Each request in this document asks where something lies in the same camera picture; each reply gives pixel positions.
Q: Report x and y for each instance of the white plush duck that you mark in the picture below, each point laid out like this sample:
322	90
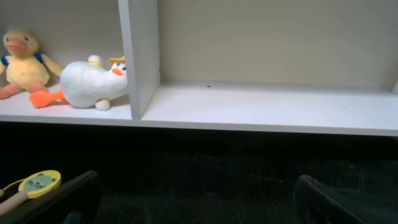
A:
87	84

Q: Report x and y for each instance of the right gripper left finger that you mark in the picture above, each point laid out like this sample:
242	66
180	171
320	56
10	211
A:
68	202

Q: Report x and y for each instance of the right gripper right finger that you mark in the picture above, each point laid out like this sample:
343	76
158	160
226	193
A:
320	205

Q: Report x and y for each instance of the white shelf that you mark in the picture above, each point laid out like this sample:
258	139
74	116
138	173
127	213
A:
264	105

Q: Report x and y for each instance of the yellow rattle drum toy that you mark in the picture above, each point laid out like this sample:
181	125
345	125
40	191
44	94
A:
38	183

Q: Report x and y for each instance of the yellow plush duck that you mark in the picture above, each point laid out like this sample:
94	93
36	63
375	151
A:
26	70

